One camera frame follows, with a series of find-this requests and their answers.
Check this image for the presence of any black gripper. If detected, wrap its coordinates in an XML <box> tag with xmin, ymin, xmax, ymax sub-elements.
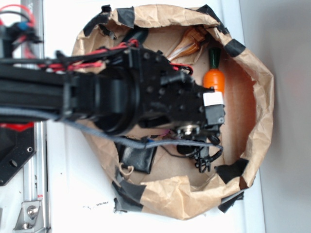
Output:
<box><xmin>122</xmin><ymin>48</ymin><xmax>225</xmax><ymax>141</ymax></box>

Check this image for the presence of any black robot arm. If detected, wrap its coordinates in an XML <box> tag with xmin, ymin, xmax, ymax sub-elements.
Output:
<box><xmin>0</xmin><ymin>46</ymin><xmax>225</xmax><ymax>137</ymax></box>

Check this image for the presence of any orange toy carrot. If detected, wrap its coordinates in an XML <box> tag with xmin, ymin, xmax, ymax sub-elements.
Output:
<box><xmin>203</xmin><ymin>48</ymin><xmax>225</xmax><ymax>94</ymax></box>

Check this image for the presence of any dark green toy cucumber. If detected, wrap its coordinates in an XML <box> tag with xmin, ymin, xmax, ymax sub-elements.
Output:
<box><xmin>121</xmin><ymin>28</ymin><xmax>149</xmax><ymax>48</ymax></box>

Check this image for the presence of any brown paper bag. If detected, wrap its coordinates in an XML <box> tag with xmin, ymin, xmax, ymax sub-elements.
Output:
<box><xmin>73</xmin><ymin>4</ymin><xmax>274</xmax><ymax>220</ymax></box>

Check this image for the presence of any grey braided cable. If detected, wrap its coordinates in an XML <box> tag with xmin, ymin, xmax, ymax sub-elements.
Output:
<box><xmin>0</xmin><ymin>106</ymin><xmax>224</xmax><ymax>149</ymax></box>

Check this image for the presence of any red braided cable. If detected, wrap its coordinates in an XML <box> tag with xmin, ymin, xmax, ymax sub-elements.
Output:
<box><xmin>36</xmin><ymin>40</ymin><xmax>194</xmax><ymax>73</ymax></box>

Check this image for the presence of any aluminium frame rail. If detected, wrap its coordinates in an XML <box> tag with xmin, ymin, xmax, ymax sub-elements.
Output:
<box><xmin>12</xmin><ymin>0</ymin><xmax>52</xmax><ymax>233</ymax></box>

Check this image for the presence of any metal corner bracket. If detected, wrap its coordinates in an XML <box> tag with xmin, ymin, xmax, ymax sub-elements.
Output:
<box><xmin>13</xmin><ymin>200</ymin><xmax>44</xmax><ymax>233</ymax></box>

